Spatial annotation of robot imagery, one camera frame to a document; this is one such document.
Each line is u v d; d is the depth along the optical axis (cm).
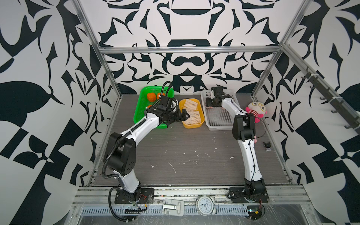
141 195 73
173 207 70
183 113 78
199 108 105
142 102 106
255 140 91
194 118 99
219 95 89
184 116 78
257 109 104
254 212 71
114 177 51
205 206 68
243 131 67
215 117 105
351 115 53
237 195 74
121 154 46
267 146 91
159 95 70
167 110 75
